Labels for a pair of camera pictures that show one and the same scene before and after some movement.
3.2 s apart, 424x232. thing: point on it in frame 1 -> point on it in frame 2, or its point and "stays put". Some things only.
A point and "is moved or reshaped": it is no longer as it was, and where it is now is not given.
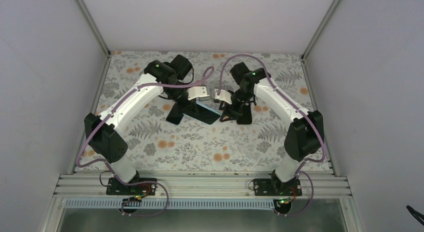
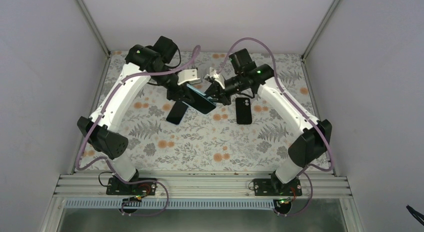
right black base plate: x=270 y=187 stays put
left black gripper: x=194 y=105 -> x=176 y=95
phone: x=207 y=111 is moved or reshaped
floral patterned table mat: x=199 y=111 stays put
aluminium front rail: x=201 y=184 stays put
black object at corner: x=418 y=216 stays put
